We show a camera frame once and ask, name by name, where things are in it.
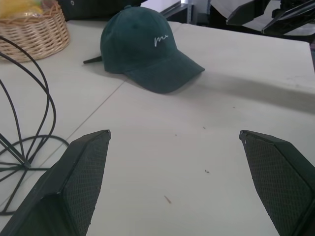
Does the dark green baseball cap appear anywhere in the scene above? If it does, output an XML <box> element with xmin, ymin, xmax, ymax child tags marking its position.
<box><xmin>83</xmin><ymin>4</ymin><xmax>206</xmax><ymax>95</ymax></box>

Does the black wire rack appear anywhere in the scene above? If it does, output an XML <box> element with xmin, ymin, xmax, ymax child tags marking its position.
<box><xmin>0</xmin><ymin>35</ymin><xmax>71</xmax><ymax>217</ymax></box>

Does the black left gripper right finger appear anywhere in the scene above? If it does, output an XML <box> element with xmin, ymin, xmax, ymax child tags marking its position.
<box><xmin>239</xmin><ymin>130</ymin><xmax>315</xmax><ymax>236</ymax></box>

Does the yellow fruit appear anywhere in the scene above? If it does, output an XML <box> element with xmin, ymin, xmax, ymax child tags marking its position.
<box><xmin>0</xmin><ymin>0</ymin><xmax>54</xmax><ymax>19</ymax></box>

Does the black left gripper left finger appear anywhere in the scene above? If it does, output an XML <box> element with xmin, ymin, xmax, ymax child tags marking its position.
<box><xmin>0</xmin><ymin>129</ymin><xmax>112</xmax><ymax>236</ymax></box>

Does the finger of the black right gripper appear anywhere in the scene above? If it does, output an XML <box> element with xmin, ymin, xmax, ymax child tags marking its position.
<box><xmin>261</xmin><ymin>0</ymin><xmax>315</xmax><ymax>35</ymax></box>
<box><xmin>225</xmin><ymin>0</ymin><xmax>268</xmax><ymax>26</ymax></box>

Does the woven wicker basket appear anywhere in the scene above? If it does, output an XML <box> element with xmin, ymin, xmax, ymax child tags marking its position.
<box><xmin>0</xmin><ymin>2</ymin><xmax>71</xmax><ymax>63</ymax></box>

